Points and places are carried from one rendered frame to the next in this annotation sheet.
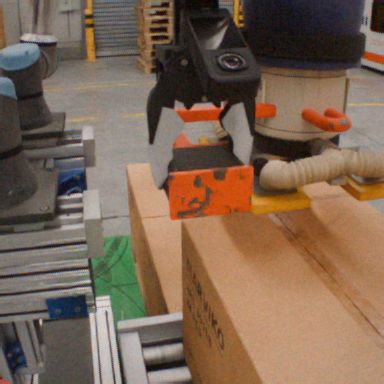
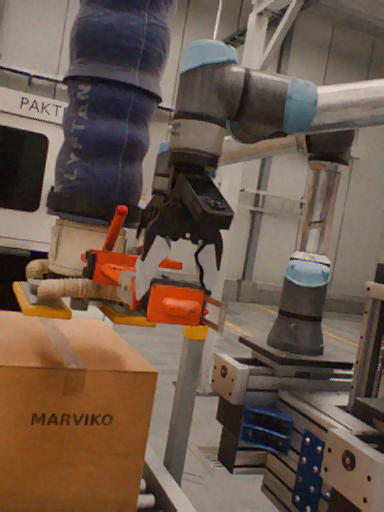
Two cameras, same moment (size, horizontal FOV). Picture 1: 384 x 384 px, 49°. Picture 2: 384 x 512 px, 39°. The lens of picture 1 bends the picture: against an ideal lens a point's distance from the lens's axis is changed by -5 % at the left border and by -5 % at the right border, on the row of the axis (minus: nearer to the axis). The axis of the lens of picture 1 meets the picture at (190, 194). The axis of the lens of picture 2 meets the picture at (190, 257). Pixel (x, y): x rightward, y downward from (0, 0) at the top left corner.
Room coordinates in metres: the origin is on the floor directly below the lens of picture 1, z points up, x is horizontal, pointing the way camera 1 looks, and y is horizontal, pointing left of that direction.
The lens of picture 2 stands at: (2.11, -0.16, 1.30)
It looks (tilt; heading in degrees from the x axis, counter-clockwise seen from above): 3 degrees down; 171
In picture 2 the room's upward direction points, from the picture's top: 9 degrees clockwise
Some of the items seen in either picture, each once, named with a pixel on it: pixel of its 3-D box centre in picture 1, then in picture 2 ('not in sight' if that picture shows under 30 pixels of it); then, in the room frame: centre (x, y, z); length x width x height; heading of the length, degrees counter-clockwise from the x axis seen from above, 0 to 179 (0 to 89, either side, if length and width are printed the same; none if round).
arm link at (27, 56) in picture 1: (21, 68); not in sight; (1.25, 0.49, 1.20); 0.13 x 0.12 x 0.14; 178
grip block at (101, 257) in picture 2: not in sight; (111, 267); (1.03, -0.14, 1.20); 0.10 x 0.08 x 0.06; 103
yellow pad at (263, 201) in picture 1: (246, 159); (117, 301); (0.77, -0.10, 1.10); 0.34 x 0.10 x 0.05; 13
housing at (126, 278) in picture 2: not in sight; (141, 288); (1.24, -0.09, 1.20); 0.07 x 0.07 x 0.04; 13
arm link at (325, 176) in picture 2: not in sight; (318, 212); (0.63, 0.43, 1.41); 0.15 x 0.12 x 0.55; 158
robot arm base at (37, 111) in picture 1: (25, 107); not in sight; (1.24, 0.49, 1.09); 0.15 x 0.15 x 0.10
